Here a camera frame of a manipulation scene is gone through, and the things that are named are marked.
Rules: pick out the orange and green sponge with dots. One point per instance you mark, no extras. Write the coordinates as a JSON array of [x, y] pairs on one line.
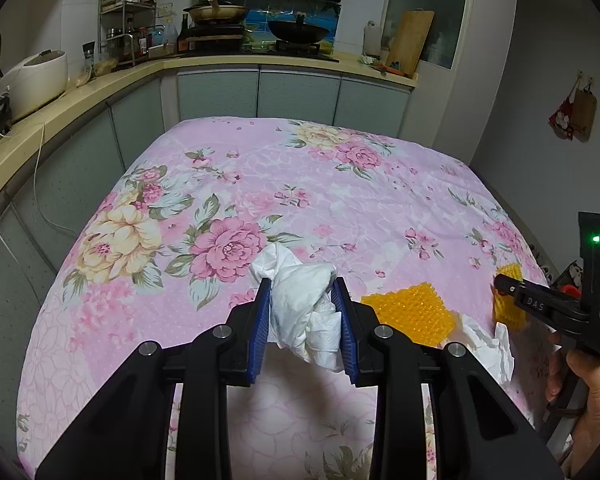
[[385, 66]]

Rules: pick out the wooden cutting board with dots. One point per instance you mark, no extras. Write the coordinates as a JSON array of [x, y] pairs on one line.
[[410, 42]]

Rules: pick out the beige kitchen counter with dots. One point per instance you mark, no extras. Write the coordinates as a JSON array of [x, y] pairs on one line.
[[130, 72]]

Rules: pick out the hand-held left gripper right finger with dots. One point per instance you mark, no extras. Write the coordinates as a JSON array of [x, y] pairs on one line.
[[342, 330]]

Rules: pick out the red plastic basket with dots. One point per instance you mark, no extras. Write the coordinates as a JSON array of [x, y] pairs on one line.
[[571, 291]]

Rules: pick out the metal spice rack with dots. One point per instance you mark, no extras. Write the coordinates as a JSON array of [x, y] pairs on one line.
[[127, 5]]

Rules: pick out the dark sauce bottle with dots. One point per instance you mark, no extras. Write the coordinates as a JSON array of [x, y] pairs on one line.
[[185, 35]]

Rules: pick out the yellow bubble wrap piece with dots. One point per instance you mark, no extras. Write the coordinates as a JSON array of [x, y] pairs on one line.
[[510, 310], [410, 312]]

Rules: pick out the black gas stove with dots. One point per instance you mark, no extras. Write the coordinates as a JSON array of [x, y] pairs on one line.
[[300, 52]]

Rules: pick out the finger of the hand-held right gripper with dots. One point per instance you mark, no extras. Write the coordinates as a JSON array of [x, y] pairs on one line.
[[550, 305]]

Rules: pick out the white plastic bottle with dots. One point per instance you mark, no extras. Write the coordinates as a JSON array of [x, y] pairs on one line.
[[372, 40]]

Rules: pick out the pink floral blanket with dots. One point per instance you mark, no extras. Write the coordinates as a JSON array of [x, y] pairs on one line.
[[280, 170]]

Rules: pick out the white rice cooker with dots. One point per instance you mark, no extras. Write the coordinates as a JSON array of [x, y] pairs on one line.
[[35, 80]]

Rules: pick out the frosted glass panel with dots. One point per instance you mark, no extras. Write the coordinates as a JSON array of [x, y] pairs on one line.
[[425, 10]]

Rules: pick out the black induction cooker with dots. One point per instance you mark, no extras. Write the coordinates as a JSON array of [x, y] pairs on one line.
[[210, 37]]

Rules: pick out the golden cooking pan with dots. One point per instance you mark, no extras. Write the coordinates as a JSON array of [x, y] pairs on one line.
[[217, 11]]

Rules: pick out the black wok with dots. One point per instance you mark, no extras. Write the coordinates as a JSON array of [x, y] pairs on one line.
[[300, 32]]

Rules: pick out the blue printed backsplash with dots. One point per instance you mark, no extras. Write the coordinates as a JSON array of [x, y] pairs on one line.
[[260, 12]]

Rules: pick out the clear oil bottle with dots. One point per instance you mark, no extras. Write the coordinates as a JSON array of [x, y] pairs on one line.
[[170, 35]]

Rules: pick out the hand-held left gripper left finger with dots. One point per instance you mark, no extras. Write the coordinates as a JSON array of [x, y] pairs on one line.
[[260, 330]]

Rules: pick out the red and white bag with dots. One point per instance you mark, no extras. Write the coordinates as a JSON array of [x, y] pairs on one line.
[[562, 120]]

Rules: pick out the person's right hand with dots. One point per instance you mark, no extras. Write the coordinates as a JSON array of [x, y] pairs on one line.
[[597, 395]]

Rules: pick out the crumpled white tissue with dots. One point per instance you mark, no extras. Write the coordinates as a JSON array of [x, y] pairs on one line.
[[485, 347]]

